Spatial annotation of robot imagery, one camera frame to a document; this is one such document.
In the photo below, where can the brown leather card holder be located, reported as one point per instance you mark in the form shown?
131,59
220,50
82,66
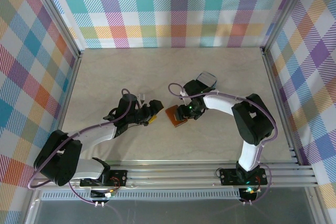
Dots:
170,116

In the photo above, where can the stack of cards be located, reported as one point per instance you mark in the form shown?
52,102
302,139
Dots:
207,77

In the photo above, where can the blue plastic card tray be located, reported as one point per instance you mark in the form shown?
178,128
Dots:
215,82

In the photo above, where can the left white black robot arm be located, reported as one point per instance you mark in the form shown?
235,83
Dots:
97,137

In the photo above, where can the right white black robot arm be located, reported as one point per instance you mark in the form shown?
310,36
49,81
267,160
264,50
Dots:
218,103

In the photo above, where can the grey metal panel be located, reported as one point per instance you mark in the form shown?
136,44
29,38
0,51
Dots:
170,212

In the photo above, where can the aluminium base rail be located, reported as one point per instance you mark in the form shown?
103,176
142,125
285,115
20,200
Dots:
170,175

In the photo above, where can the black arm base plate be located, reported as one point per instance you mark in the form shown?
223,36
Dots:
124,174
225,180

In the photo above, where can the aluminium side rail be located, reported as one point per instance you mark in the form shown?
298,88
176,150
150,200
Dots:
71,87
272,77

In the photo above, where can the aluminium frame post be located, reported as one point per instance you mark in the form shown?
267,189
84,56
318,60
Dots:
61,23
284,11

